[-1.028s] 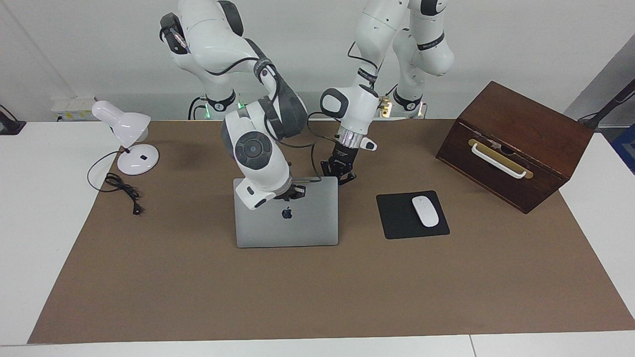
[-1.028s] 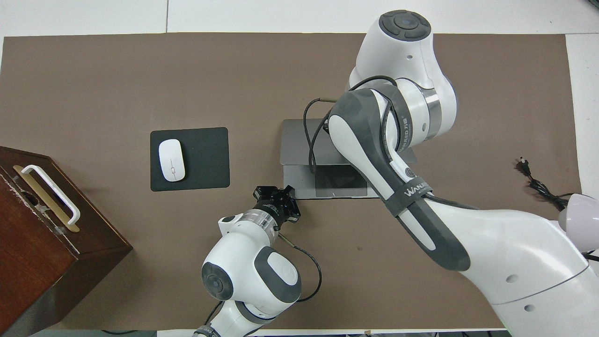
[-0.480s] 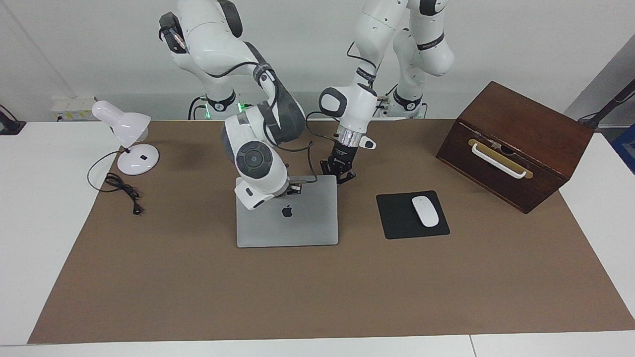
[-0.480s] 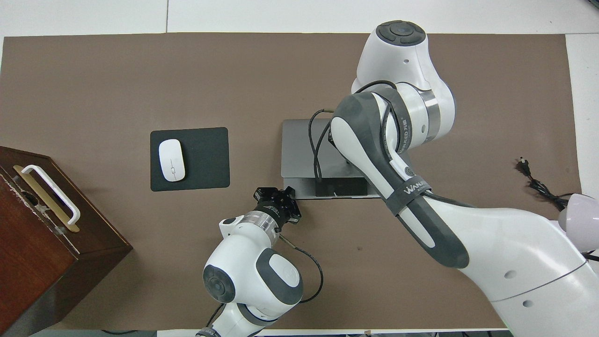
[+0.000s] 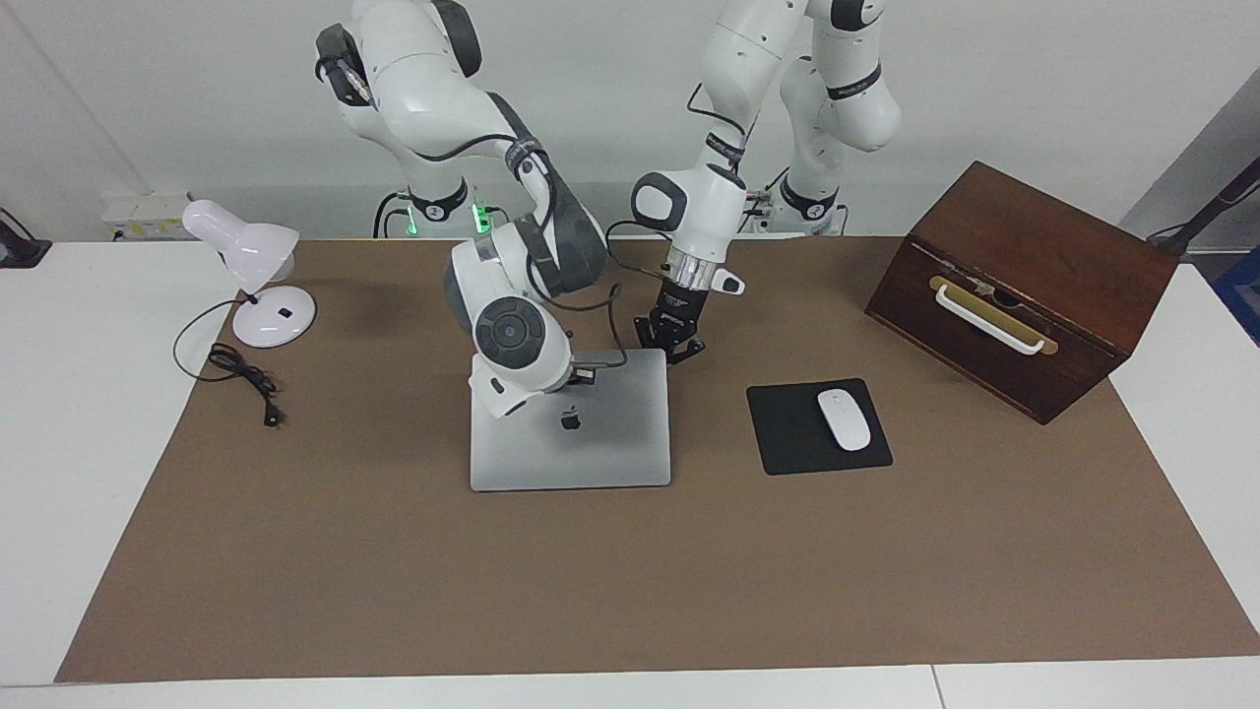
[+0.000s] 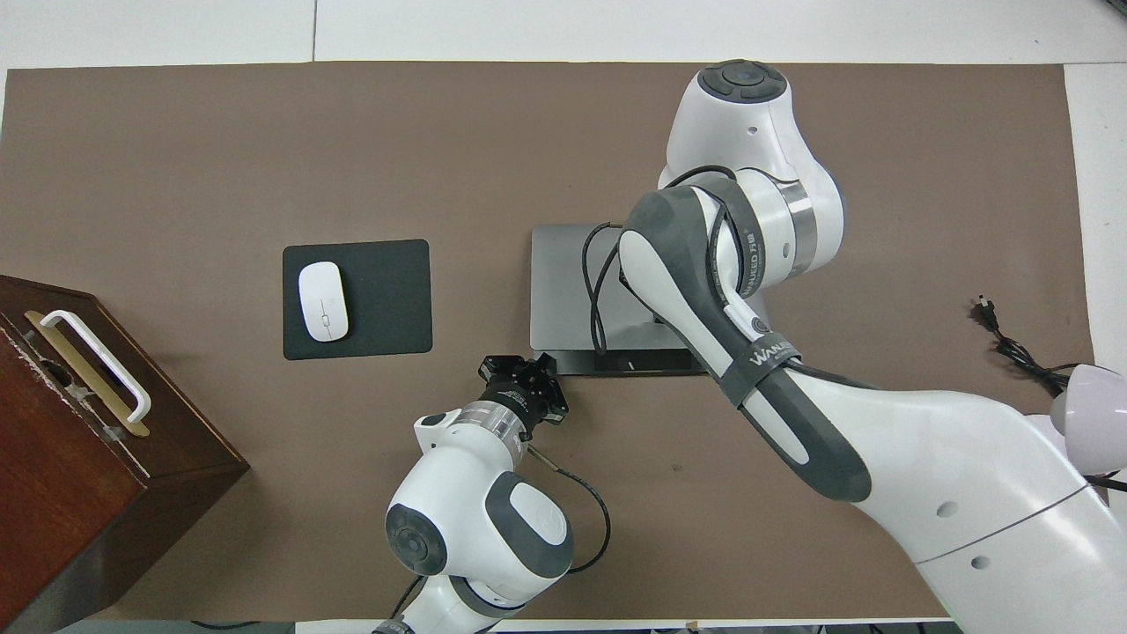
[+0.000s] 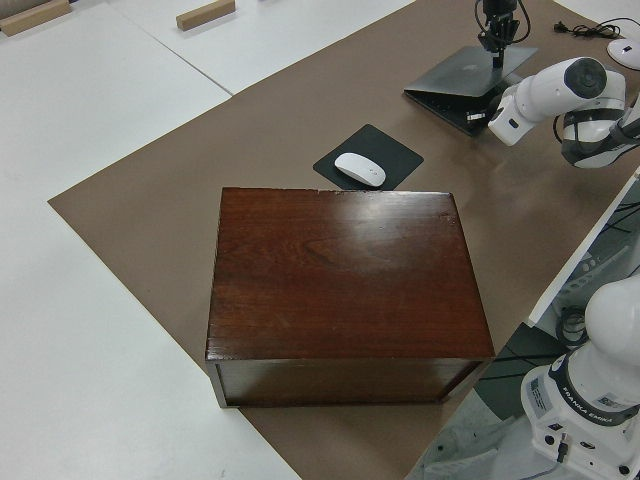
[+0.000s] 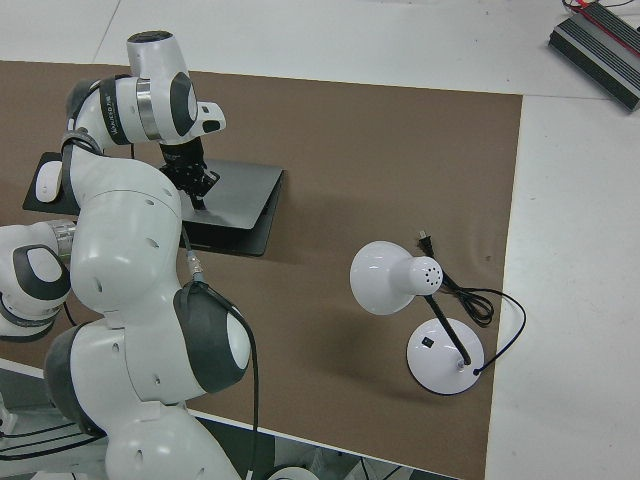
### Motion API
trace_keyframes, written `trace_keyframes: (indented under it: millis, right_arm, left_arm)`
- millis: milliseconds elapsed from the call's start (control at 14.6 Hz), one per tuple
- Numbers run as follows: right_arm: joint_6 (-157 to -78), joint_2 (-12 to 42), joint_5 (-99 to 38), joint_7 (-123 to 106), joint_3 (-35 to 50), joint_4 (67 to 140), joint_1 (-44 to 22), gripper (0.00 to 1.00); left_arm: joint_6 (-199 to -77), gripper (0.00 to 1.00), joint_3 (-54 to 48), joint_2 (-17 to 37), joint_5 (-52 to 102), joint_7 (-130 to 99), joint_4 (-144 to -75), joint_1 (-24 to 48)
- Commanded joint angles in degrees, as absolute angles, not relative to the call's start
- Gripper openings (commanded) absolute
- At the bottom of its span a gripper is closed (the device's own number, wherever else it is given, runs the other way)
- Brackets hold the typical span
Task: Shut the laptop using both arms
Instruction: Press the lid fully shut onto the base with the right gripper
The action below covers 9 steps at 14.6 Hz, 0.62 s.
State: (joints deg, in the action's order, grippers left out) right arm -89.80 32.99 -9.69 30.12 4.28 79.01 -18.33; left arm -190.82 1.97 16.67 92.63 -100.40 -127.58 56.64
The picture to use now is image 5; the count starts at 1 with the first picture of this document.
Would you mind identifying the grey laptop with apple logo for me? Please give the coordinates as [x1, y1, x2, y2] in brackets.
[470, 348, 672, 492]

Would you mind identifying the black mouse pad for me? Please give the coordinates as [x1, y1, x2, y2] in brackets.
[746, 378, 894, 477]

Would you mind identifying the white computer mouse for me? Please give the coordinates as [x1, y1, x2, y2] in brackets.
[817, 389, 873, 452]

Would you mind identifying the brown table mat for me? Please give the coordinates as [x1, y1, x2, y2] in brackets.
[54, 236, 1260, 683]

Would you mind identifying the dark brown wooden box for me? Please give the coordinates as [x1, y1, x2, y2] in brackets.
[864, 161, 1180, 426]

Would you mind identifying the white desk lamp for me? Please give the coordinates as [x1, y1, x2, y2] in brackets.
[182, 199, 318, 349]

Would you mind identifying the black pole stand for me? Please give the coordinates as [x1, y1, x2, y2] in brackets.
[1147, 158, 1260, 259]

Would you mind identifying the blue object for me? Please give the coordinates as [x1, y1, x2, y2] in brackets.
[1213, 246, 1260, 346]

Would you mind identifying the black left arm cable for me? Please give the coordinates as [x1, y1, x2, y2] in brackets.
[604, 84, 751, 284]

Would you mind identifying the black base cable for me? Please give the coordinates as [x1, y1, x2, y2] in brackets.
[372, 190, 412, 239]

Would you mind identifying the white box handle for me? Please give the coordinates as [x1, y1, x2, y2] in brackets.
[933, 286, 1046, 355]

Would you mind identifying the black lamp power cable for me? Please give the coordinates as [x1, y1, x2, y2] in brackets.
[173, 298, 286, 429]

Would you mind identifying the white wall power strip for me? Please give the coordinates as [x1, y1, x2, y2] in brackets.
[101, 192, 193, 242]

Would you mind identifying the black clamp mount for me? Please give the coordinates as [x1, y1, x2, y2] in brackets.
[0, 207, 52, 269]

